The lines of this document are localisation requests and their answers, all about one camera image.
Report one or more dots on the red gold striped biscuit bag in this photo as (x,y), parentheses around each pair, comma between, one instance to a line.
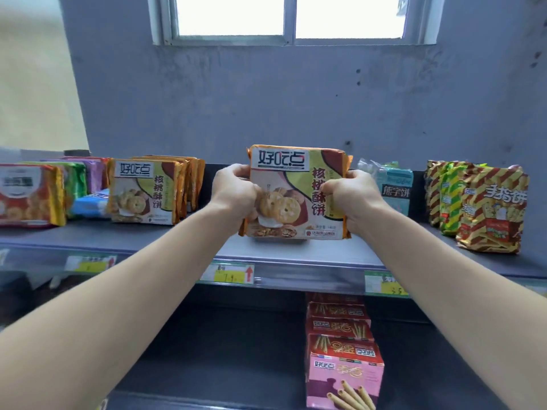
(491,209)

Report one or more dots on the brown gold striped biscuit bag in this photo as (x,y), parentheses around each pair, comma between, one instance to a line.
(432,192)

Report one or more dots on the white framed window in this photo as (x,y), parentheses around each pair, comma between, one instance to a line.
(290,16)

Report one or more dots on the green yellow striped biscuit bag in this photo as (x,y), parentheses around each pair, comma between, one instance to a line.
(451,200)

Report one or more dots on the teal biscuit packet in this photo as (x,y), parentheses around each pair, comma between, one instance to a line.
(396,192)

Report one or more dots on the orange-red cookie packet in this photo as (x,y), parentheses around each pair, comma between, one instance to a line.
(104,164)

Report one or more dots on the blue and white snack packet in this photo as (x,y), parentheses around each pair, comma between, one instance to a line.
(90,204)

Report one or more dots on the person's right thumb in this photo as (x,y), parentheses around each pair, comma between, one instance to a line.
(332,200)

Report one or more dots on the person's left forearm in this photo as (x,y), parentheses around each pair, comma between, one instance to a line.
(107,311)

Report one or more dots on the yellow green price label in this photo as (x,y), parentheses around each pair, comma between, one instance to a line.
(228,273)
(384,285)
(87,263)

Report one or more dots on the red and gold cookie packet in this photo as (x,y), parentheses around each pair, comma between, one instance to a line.
(28,196)

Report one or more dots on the person's left hand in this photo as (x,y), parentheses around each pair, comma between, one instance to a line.
(230,189)

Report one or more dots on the person's right forearm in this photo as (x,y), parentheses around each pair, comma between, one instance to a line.
(461,303)

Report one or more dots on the orange walnut cookie packet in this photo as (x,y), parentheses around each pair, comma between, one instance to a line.
(184,187)
(143,192)
(295,183)
(192,183)

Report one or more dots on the person's right hand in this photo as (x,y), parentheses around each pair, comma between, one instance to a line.
(361,198)

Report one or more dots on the person's left thumb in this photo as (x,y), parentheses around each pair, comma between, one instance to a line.
(253,197)

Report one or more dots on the purple cookie packet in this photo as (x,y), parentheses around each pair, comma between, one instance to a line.
(95,175)

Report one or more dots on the grey metal store shelf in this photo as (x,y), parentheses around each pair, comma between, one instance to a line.
(239,251)

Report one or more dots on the clear white snack packet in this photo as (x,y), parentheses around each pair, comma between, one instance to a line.
(366,165)

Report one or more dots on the green cookie packet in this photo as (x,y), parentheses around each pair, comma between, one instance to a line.
(76,185)

